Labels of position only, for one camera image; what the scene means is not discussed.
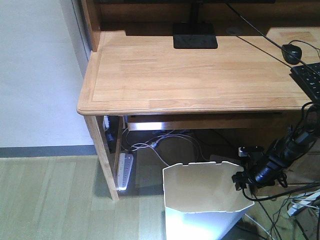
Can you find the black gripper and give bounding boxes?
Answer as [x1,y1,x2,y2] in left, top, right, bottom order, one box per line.
[231,151,285,189]

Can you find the white trash bin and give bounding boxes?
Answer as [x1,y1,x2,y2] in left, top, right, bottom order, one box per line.
[162,161,254,240]

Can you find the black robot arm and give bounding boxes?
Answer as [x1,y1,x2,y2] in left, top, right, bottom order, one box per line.
[231,102,320,191]

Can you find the black keyboard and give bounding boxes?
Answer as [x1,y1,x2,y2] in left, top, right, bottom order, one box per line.
[290,62,320,104]

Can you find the black computer mouse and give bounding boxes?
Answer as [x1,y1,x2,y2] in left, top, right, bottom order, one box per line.
[281,44,302,65]

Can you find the white power strip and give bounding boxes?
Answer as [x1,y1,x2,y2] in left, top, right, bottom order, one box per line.
[116,152,134,191]

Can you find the black computer monitor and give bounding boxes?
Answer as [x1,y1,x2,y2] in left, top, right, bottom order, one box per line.
[100,0,275,49]

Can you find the wooden desk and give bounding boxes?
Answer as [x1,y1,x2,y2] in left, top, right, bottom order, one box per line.
[77,0,320,200]

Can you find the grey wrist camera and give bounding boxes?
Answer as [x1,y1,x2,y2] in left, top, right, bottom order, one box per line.
[238,146,265,157]

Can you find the black monitor cable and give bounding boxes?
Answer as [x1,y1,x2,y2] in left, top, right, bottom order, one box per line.
[226,3,320,75]

